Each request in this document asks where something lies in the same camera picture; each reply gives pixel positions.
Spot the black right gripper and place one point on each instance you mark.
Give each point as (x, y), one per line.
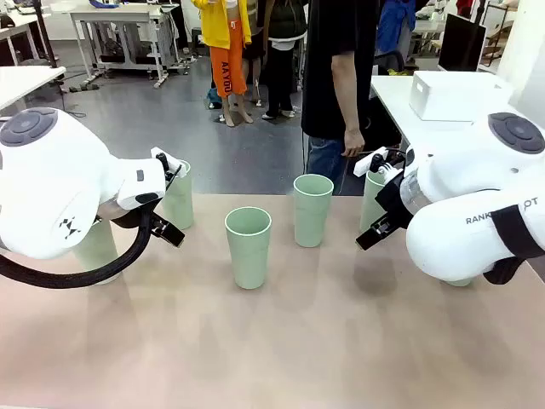
(394, 200)

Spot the white plastic basket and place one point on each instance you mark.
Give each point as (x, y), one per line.
(451, 98)

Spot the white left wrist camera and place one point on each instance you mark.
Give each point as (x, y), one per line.
(155, 152)

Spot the white desk with dark legs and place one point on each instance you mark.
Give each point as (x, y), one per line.
(17, 21)

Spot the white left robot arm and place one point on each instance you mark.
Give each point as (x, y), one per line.
(51, 183)

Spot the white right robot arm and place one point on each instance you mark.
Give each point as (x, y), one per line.
(468, 183)

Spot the bystander in dark clothes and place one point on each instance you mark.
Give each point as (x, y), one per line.
(283, 42)

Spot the black computer monitor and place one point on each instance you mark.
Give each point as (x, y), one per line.
(462, 42)

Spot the white metal frame desk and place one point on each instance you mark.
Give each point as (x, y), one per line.
(115, 15)

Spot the person in black T-shirt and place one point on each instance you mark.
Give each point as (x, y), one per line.
(323, 51)

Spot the white table with rounded corner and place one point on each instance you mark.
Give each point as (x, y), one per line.
(25, 83)

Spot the wooden shelf rack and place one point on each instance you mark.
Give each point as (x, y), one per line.
(500, 34)

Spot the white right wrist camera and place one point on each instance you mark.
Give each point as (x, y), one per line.
(366, 164)

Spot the mannequin yellow jacket orange shorts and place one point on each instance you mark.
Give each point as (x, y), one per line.
(221, 34)

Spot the white side table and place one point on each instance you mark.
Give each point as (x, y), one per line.
(391, 98)

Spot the blue jacket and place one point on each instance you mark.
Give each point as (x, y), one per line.
(396, 21)

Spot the person's left hand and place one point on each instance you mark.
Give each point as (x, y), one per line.
(353, 142)

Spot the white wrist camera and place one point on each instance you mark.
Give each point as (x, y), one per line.
(155, 152)
(366, 164)

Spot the pale green plastic cup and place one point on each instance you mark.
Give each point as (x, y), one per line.
(248, 251)
(181, 204)
(369, 204)
(457, 282)
(313, 213)
(100, 251)

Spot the black metal pole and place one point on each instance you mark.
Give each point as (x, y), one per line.
(44, 34)

